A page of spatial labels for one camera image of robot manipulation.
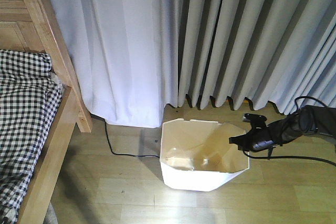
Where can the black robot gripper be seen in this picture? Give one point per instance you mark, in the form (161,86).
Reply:
(259,138)

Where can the white plastic trash bin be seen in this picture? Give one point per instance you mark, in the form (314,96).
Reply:
(196,155)

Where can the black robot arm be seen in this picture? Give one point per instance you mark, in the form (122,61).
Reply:
(315,121)

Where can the grey pleated curtain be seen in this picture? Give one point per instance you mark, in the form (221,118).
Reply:
(279,51)

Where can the white sheer curtain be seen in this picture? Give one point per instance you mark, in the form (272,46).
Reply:
(125,55)

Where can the black white checkered bedding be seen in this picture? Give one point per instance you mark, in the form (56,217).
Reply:
(29,102)

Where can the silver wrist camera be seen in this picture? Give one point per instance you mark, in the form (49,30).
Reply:
(248,117)

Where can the wooden bed frame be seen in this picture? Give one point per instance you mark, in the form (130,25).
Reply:
(31,26)

